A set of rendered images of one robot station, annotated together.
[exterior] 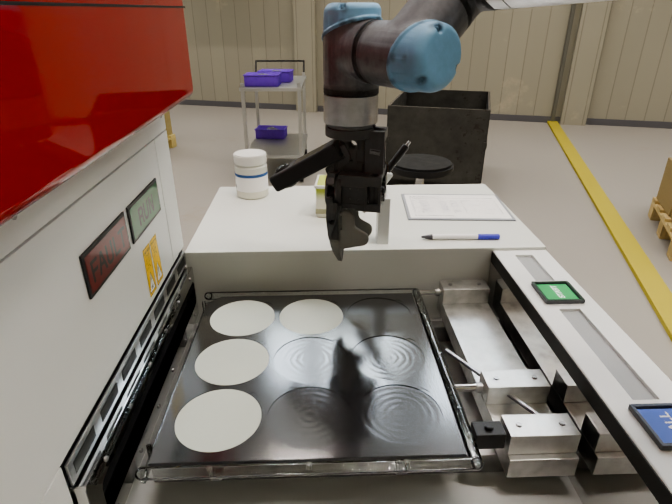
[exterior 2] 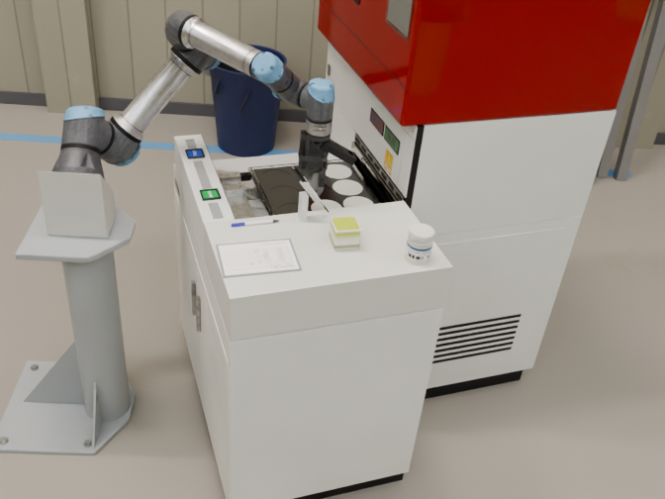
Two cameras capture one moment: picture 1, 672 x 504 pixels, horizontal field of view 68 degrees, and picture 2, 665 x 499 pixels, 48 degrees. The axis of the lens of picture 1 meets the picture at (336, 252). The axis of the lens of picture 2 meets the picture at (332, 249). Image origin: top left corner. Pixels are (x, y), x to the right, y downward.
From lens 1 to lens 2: 278 cm
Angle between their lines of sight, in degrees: 116
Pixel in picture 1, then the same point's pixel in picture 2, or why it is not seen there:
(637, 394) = (198, 162)
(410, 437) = (271, 171)
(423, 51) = not seen: hidden behind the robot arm
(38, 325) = (362, 101)
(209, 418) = (339, 170)
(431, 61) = not seen: hidden behind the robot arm
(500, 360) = (235, 206)
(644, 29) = not seen: outside the picture
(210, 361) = (355, 186)
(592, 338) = (203, 179)
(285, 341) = (331, 195)
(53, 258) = (367, 97)
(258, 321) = (349, 203)
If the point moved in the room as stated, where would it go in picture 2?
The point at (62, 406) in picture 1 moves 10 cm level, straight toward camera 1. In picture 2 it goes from (359, 124) to (336, 114)
